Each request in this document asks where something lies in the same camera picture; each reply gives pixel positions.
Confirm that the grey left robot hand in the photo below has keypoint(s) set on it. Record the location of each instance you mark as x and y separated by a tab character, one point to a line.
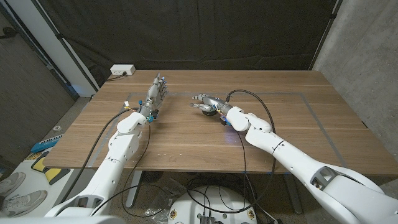
152	96

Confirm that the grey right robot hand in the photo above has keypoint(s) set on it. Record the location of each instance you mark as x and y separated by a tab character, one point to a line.
213	102

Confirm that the green button with black base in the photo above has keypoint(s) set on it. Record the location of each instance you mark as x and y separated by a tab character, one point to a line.
210	113

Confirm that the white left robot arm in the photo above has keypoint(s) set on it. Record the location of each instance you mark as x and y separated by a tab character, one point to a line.
109	168

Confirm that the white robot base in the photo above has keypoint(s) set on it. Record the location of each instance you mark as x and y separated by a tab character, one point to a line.
214	208

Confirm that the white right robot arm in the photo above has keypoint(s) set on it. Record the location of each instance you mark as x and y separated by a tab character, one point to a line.
295	158

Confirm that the white power strip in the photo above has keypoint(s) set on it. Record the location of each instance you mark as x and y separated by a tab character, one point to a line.
122	69

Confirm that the black backdrop curtain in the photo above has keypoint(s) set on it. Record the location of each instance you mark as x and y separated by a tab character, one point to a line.
202	31

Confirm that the grey table leg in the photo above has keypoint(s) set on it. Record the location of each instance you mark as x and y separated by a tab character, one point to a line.
133	186
293	196

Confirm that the clear plastic bag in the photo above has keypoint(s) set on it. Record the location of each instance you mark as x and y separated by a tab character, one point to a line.
164	196

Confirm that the black backdrop stand pole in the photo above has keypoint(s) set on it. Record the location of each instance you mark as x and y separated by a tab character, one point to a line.
62	40
326	29

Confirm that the white floor mat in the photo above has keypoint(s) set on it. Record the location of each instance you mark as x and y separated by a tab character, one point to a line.
34	180

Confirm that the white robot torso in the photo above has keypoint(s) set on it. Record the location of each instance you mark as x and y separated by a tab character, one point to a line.
62	221

